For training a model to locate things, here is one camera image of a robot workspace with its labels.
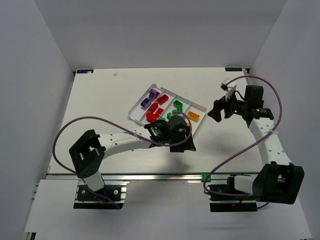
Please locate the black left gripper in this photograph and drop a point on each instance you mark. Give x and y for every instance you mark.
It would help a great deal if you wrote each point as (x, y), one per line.
(182, 146)

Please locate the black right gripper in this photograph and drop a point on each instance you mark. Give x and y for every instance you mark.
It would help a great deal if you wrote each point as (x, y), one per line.
(220, 107)

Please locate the yellow lego brick from stack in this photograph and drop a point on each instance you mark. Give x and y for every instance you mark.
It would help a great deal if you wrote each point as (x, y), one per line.
(193, 116)

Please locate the green studded lego plate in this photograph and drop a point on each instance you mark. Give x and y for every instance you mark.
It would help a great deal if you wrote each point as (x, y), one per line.
(177, 104)

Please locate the red wedge lego brick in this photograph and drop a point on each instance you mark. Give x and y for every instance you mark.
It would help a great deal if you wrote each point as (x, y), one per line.
(159, 112)

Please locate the red round lego brick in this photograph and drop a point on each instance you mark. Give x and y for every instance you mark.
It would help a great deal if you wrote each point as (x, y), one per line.
(151, 117)

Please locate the purple round lego brick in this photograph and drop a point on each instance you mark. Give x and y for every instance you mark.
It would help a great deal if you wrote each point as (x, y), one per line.
(146, 103)

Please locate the small purple lego brick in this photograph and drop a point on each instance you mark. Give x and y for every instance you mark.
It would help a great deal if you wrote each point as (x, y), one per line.
(153, 96)

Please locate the red curved lego brick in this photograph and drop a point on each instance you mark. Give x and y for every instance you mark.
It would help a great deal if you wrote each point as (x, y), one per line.
(153, 107)

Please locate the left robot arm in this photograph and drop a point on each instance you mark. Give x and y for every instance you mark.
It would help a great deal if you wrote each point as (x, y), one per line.
(91, 149)

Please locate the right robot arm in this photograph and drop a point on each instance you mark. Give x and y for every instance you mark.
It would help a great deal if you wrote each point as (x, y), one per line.
(279, 180)

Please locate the blue table label right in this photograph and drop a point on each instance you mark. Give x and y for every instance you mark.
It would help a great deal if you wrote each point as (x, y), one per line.
(233, 69)

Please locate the blue table label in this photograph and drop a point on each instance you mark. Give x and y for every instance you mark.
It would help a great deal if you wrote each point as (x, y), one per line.
(84, 71)
(233, 69)

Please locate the white divided sorting tray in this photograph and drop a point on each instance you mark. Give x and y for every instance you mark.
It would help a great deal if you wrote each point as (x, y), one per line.
(138, 115)

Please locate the blue table label left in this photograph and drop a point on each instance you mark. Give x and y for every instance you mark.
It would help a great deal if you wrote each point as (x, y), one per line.
(84, 71)

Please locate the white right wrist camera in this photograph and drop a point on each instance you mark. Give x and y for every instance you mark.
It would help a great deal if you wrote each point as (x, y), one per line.
(229, 87)

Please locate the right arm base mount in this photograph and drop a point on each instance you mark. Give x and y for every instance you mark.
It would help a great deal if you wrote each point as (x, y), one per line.
(228, 199)

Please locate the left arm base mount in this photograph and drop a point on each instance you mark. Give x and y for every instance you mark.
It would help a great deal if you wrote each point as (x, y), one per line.
(111, 197)

